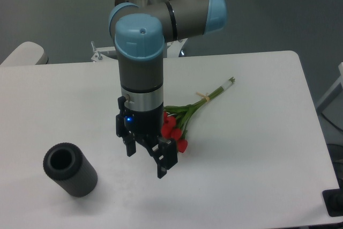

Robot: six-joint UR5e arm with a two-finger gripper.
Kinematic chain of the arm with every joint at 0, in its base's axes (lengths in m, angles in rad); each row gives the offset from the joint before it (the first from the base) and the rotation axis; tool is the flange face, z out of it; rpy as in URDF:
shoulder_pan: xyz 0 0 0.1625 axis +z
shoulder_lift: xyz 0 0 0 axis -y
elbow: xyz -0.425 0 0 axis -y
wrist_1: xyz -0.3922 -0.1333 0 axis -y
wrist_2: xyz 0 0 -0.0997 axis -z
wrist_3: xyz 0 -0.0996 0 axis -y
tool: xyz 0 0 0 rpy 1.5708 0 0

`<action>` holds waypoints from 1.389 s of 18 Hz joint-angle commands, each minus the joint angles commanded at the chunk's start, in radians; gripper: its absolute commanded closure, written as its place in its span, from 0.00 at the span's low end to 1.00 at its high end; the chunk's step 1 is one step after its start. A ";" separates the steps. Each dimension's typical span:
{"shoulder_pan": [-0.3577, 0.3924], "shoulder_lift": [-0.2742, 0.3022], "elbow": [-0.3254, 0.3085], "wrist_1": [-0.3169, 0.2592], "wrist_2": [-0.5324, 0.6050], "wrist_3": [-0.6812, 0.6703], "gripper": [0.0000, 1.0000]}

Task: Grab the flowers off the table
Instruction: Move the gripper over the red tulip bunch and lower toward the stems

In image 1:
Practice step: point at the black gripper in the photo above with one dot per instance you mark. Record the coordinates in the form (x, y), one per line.
(147, 123)

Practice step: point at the red tulip bouquet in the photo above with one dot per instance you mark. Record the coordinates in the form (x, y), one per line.
(177, 118)

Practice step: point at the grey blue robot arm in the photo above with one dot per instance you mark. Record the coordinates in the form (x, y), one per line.
(140, 30)

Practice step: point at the dark grey ribbed vase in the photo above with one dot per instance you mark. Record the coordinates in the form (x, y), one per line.
(66, 165)

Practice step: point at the white chair armrest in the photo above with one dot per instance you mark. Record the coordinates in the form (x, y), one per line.
(27, 53)

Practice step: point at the black device at table edge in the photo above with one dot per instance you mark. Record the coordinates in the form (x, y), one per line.
(333, 202)

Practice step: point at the white furniture at right edge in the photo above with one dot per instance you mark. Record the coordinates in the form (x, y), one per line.
(334, 90)

